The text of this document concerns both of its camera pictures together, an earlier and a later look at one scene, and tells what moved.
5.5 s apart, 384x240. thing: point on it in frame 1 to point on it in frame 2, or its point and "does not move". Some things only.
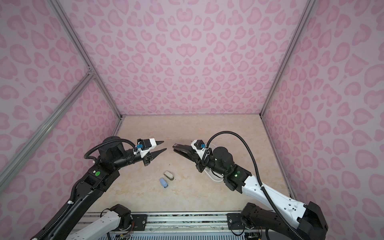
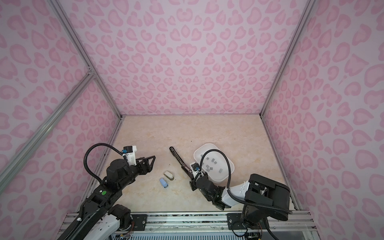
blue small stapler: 163,182 does not move
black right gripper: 199,163 to 192,183
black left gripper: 152,156 to 148,167
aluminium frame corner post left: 63,18 does not move
